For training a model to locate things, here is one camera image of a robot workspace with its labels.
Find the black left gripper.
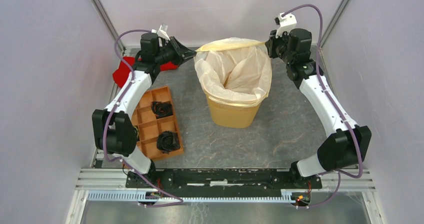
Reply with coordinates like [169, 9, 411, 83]
[154, 37, 198, 67]

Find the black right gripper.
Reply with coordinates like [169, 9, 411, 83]
[265, 28, 294, 64]

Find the cream plastic trash bag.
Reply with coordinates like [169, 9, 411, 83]
[194, 38, 272, 107]

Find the yellow mesh trash bin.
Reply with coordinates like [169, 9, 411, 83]
[206, 95, 261, 128]

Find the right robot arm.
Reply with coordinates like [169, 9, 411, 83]
[265, 28, 372, 188]

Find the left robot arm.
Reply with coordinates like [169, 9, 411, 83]
[92, 30, 197, 188]

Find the black rolled bag upper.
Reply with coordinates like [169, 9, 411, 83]
[150, 101, 173, 119]

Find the black rolled bag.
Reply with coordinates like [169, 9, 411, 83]
[156, 131, 181, 154]
[150, 101, 173, 119]

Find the red cloth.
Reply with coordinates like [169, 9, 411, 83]
[112, 57, 178, 88]

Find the orange compartment tray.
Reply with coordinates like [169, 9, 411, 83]
[131, 86, 184, 161]

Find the black rolled bag lower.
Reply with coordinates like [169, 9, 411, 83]
[156, 131, 181, 154]

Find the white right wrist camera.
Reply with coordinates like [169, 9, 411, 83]
[274, 13, 297, 38]

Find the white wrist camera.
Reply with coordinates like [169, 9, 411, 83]
[274, 13, 297, 38]
[151, 24, 170, 47]

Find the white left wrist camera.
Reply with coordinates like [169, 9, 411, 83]
[151, 24, 170, 47]

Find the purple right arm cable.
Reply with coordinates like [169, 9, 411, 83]
[280, 4, 364, 179]

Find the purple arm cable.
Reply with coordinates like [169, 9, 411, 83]
[280, 4, 364, 179]
[101, 29, 185, 208]

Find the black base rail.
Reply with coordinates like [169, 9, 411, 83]
[121, 164, 322, 199]

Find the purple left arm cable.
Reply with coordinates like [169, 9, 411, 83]
[101, 29, 185, 208]

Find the white slotted cable duct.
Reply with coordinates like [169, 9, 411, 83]
[87, 190, 295, 204]

